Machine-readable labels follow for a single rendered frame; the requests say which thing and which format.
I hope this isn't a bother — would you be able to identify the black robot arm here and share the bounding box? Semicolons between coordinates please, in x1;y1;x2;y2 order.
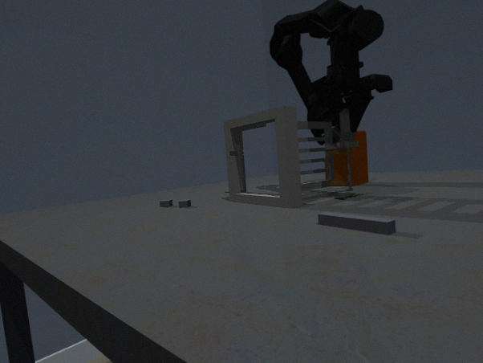
270;0;384;143

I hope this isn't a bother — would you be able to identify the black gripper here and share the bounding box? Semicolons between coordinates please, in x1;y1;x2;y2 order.
309;55;393;133

